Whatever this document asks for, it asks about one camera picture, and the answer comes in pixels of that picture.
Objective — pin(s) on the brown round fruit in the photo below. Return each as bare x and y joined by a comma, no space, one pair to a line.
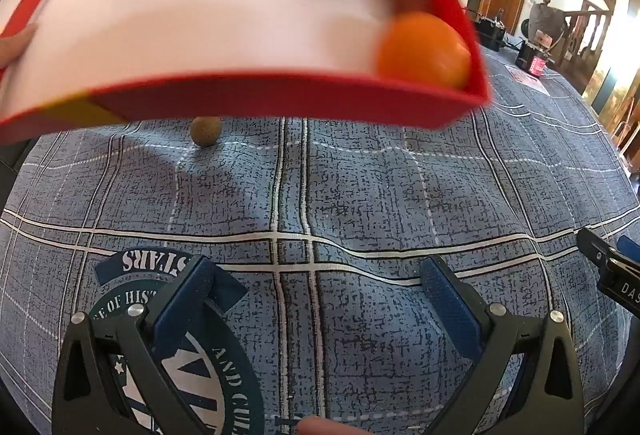
205,131

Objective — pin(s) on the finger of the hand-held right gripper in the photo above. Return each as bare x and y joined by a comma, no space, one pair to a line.
630,247
597,245

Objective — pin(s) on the dark bag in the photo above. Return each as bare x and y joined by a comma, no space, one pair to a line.
545,17

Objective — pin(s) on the black device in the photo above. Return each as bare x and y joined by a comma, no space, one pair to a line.
489,32

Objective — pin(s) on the orange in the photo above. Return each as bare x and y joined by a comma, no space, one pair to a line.
425,50

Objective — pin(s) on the wooden stair railing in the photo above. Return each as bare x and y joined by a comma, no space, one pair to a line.
592,30

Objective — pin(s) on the red and black jar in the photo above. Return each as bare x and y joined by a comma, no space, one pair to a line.
534,61

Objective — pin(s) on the blue plaid tablecloth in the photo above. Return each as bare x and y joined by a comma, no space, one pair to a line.
375,195

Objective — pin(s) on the red card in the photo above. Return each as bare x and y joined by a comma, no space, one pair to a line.
525,77

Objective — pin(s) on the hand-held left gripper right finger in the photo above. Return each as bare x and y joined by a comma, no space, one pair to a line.
450,305

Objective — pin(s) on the person's left hand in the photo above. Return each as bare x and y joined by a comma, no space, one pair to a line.
322,427

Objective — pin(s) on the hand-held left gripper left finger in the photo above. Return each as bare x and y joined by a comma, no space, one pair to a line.
185,300

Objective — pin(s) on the red cardboard box lid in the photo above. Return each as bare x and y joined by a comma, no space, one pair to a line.
225,15

